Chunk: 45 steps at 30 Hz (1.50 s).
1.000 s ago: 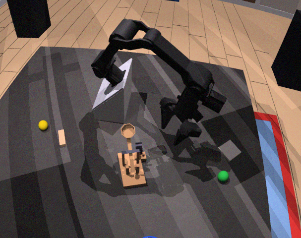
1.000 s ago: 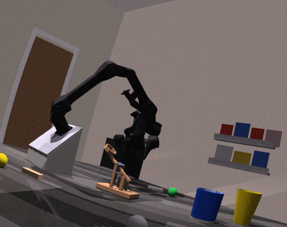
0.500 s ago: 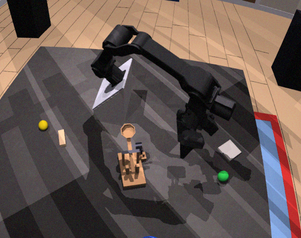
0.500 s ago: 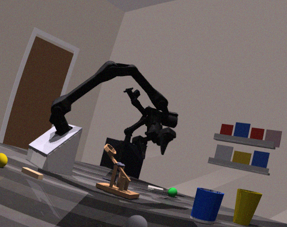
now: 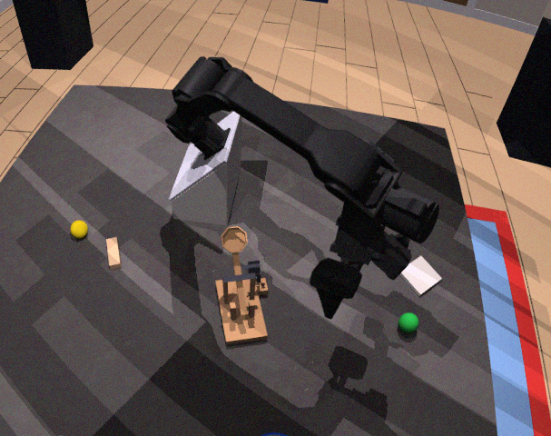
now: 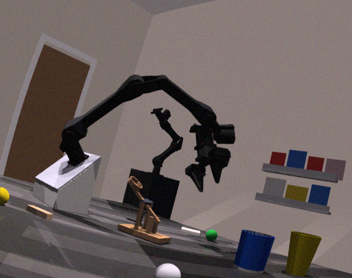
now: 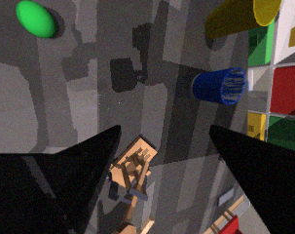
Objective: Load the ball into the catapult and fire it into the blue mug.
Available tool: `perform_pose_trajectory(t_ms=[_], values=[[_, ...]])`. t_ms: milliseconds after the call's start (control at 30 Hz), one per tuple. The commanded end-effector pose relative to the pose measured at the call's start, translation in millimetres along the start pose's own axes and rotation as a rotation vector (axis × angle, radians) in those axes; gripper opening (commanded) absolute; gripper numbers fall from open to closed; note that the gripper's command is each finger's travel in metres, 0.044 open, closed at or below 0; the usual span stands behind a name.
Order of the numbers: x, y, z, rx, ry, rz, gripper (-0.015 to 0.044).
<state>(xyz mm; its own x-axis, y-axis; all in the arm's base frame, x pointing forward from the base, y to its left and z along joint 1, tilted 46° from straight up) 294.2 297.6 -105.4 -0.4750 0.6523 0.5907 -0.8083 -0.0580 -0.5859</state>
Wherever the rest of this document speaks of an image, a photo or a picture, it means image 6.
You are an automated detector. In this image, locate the blue cup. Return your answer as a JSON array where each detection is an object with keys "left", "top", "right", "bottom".
[{"left": 233, "top": 230, "right": 275, "bottom": 274}]

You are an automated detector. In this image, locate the yellow ball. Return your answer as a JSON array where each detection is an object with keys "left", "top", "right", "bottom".
[{"left": 0, "top": 187, "right": 9, "bottom": 204}]

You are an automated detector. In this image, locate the olive yellow tapered cup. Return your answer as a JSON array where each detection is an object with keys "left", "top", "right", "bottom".
[{"left": 286, "top": 231, "right": 322, "bottom": 276}]

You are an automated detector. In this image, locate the green ball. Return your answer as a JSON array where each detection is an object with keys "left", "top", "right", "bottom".
[{"left": 206, "top": 229, "right": 217, "bottom": 241}]

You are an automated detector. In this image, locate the tan rectangular block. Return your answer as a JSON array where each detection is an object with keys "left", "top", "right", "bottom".
[{"left": 26, "top": 205, "right": 53, "bottom": 220}]

